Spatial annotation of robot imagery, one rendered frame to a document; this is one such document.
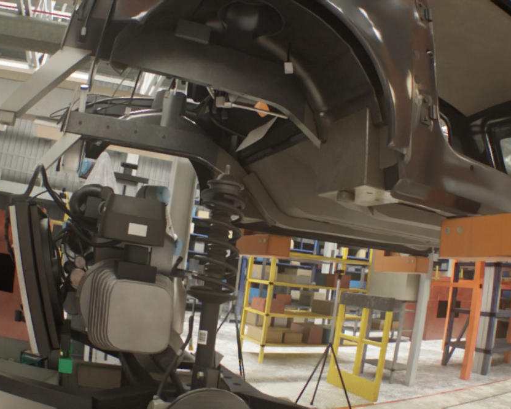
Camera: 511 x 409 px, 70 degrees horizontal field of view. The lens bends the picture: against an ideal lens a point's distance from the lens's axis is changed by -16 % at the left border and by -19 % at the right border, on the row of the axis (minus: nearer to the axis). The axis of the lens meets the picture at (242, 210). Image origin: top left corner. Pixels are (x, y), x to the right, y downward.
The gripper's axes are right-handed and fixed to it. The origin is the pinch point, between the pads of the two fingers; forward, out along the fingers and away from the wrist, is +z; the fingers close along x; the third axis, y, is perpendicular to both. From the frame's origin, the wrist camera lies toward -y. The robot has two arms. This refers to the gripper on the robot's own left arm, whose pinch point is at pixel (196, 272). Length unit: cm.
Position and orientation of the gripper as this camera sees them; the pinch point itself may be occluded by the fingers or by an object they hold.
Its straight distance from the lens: 296.2
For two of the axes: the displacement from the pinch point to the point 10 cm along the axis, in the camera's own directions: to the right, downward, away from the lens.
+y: -1.2, 9.8, -1.3
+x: 3.8, -0.8, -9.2
